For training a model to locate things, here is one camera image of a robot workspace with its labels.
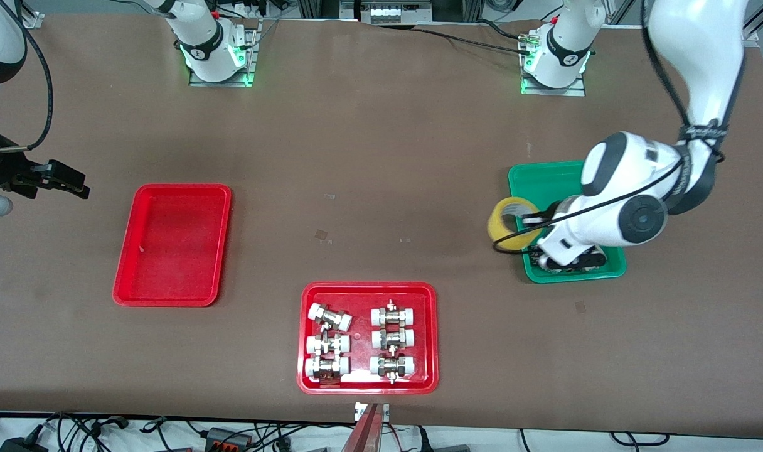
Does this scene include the metal valve white ends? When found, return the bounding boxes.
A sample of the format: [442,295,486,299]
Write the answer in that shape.
[306,335,351,356]
[307,303,353,332]
[371,299,417,327]
[304,356,351,382]
[371,327,416,351]
[370,355,417,384]

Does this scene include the silver metal bracket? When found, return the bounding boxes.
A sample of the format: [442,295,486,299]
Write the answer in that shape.
[355,402,390,422]

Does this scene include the black power adapter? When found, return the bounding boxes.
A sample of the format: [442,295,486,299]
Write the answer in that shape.
[0,436,50,452]

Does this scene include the black table cable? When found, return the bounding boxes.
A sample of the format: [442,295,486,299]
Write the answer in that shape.
[476,19,539,42]
[413,28,528,54]

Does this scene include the yellow packing tape roll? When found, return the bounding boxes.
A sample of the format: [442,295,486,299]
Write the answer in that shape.
[487,196,542,252]

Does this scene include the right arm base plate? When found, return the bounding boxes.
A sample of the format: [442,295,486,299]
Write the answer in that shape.
[189,18,260,87]

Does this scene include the green plastic tray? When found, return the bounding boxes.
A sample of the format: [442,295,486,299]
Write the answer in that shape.
[508,160,627,284]

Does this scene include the grey connector box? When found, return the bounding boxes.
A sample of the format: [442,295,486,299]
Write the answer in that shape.
[205,427,255,450]

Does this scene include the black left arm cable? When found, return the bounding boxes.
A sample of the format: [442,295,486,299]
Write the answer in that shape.
[493,0,727,254]

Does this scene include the empty red plastic tray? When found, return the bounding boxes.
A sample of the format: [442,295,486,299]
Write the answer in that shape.
[112,183,233,308]

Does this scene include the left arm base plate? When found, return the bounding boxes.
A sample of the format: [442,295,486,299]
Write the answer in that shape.
[521,25,587,97]

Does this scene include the white power strip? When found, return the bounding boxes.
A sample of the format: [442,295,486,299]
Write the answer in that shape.
[369,3,434,24]

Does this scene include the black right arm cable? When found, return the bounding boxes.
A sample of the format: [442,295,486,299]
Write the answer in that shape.
[0,0,55,153]

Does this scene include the red tray holding valves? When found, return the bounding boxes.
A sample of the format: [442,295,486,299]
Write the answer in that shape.
[297,281,439,396]

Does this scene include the red metal bar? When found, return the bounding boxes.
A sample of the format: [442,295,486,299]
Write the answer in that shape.
[341,404,382,452]

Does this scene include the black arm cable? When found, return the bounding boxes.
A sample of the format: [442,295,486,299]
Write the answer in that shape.
[493,0,727,254]
[0,0,55,153]

